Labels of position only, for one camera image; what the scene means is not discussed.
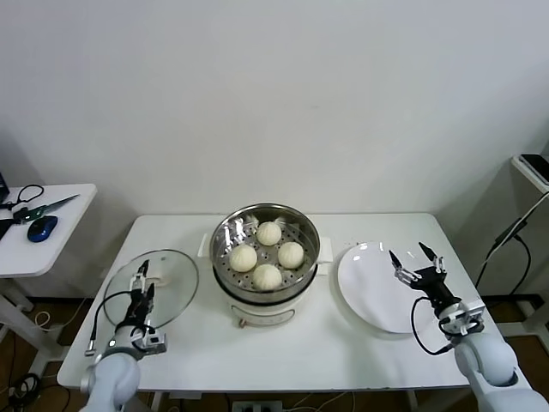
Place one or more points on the white round plate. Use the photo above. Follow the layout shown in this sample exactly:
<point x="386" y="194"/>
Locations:
<point x="369" y="283"/>

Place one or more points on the white shelf stand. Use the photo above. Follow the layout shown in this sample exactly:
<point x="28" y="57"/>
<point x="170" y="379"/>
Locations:
<point x="521" y="184"/>

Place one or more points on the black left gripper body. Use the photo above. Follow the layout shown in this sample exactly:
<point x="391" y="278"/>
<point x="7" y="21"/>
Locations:
<point x="139" y="309"/>

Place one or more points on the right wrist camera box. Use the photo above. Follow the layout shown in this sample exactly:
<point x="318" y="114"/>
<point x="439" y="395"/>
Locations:
<point x="465" y="317"/>

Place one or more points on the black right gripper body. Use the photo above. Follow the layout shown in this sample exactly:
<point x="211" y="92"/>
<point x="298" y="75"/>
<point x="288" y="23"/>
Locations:
<point x="433" y="283"/>

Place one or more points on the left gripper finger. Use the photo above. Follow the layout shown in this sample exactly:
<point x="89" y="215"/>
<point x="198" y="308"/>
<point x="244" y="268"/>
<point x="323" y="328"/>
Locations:
<point x="151" y="296"/>
<point x="139" y="281"/>

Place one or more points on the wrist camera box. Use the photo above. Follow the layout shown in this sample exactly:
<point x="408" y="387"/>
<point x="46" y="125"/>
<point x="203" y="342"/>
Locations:
<point x="152" y="341"/>
<point x="465" y="317"/>

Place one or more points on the round glass pot lid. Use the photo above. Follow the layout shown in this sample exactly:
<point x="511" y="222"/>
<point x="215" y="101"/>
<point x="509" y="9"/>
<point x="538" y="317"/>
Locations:
<point x="176" y="283"/>

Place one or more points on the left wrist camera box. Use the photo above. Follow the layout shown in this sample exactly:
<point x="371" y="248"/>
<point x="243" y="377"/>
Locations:
<point x="152" y="341"/>

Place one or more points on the white side table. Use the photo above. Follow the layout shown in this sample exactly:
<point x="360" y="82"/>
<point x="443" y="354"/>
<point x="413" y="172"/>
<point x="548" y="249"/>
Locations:
<point x="64" y="244"/>

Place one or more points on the stainless steel steamer basket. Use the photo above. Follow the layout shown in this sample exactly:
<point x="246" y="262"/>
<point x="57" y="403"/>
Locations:
<point x="227" y="232"/>

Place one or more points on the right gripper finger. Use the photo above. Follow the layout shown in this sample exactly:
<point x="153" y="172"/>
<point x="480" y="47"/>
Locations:
<point x="437" y="264"/>
<point x="403" y="274"/>

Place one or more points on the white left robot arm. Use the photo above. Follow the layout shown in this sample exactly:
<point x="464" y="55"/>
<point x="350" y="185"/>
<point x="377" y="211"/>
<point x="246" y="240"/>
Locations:
<point x="113" y="373"/>

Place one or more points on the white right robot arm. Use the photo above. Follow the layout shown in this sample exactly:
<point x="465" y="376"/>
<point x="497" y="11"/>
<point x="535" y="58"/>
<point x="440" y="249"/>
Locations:
<point x="489" y="356"/>

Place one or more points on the blue computer mouse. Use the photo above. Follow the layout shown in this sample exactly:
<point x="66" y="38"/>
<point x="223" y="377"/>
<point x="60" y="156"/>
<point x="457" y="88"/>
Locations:
<point x="43" y="227"/>

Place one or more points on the white power strip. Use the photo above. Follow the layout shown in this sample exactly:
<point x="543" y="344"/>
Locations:
<point x="257" y="405"/>

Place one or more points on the white steamed baozi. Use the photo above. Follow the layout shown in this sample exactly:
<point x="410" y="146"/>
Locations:
<point x="267" y="276"/>
<point x="291" y="255"/>
<point x="269" y="234"/>
<point x="243" y="258"/>

